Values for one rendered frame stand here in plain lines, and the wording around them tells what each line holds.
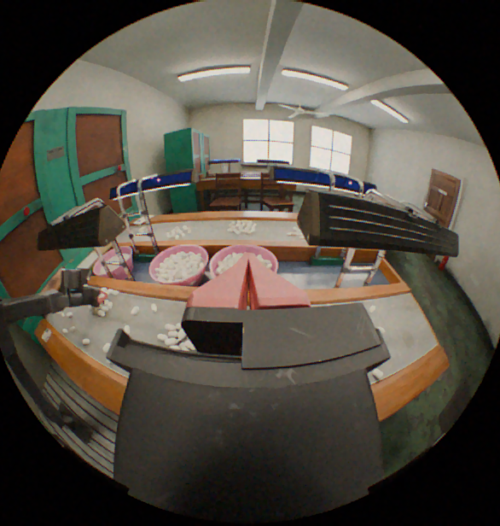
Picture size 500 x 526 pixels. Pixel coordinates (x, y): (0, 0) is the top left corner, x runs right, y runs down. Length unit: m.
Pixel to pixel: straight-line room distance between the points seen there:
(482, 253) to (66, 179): 5.36
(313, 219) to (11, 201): 1.18
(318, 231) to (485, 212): 4.29
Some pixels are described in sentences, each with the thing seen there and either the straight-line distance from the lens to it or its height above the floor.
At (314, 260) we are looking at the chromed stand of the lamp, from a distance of 0.81.
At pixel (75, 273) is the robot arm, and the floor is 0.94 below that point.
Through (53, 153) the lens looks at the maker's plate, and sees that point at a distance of 1.21.
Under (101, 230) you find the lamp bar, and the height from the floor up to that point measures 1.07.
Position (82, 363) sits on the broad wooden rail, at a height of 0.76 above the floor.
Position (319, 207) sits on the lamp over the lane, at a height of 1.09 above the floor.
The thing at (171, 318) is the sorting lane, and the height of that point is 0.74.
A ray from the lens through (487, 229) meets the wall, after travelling 4.35.
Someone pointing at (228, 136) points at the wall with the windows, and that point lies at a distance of 5.32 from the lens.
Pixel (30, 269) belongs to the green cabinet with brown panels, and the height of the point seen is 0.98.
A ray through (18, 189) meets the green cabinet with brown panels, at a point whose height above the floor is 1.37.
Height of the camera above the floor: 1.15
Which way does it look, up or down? 37 degrees down
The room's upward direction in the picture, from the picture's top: straight up
